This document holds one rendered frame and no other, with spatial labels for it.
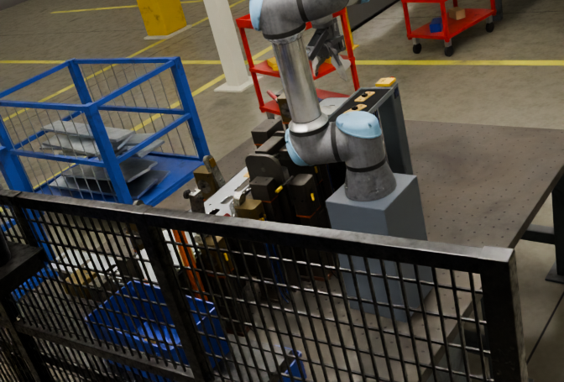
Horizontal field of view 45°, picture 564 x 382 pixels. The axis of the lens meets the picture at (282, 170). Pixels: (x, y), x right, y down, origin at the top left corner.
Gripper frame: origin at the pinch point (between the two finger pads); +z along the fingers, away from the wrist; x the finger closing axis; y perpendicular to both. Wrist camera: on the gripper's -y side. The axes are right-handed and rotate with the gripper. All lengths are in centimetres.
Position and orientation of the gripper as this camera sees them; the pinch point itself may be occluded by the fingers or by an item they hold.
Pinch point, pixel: (329, 80)
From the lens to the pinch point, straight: 235.5
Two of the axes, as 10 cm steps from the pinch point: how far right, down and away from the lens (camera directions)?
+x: -6.4, -2.0, 7.4
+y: 7.3, -4.5, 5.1
